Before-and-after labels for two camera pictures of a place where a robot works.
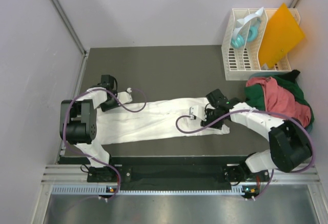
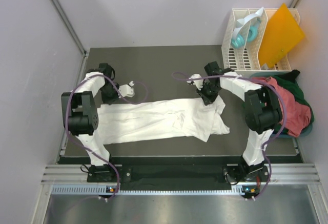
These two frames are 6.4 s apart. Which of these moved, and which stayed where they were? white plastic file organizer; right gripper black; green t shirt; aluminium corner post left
Moved: right gripper black
Stayed: white plastic file organizer; green t shirt; aluminium corner post left
